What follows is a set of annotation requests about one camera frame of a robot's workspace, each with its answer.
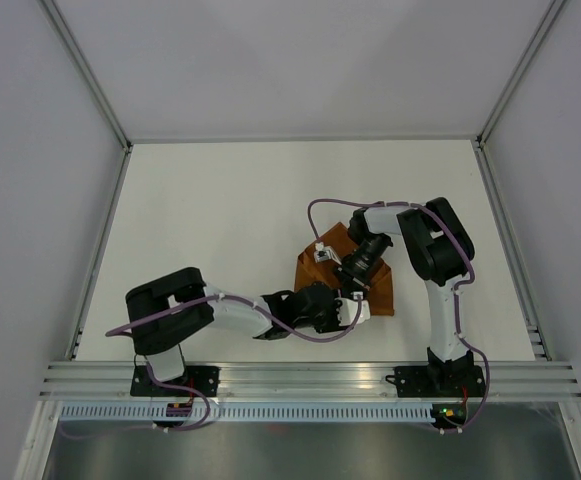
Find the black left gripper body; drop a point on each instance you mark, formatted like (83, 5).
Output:
(325, 322)

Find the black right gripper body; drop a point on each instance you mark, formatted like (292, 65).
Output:
(364, 260)

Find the brown cloth napkin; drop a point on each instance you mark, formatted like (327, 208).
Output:
(308, 271)

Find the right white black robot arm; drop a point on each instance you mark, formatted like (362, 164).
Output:
(441, 253)

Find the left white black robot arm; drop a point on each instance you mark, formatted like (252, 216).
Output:
(182, 304)

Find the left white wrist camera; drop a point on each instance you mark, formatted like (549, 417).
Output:
(352, 310)

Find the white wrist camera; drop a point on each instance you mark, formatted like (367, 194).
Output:
(352, 310)
(324, 253)

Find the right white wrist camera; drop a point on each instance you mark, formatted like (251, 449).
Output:
(324, 253)

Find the white slotted cable duct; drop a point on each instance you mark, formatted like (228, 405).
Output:
(319, 412)

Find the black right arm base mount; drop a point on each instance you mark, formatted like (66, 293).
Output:
(416, 382)

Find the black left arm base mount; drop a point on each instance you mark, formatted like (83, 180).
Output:
(204, 379)

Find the right aluminium side rail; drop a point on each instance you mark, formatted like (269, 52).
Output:
(512, 253)

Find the aluminium side rail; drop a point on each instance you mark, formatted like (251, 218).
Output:
(512, 253)
(87, 290)

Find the right aluminium corner post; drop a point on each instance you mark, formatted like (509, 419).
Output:
(538, 38)

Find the aluminium corner post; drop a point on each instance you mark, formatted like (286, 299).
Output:
(538, 38)
(69, 42)

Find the left aluminium side rail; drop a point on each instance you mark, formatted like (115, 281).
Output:
(87, 290)

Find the aluminium front frame rail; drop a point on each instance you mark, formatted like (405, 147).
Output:
(529, 381)

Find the left aluminium corner post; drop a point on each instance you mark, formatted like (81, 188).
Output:
(69, 42)

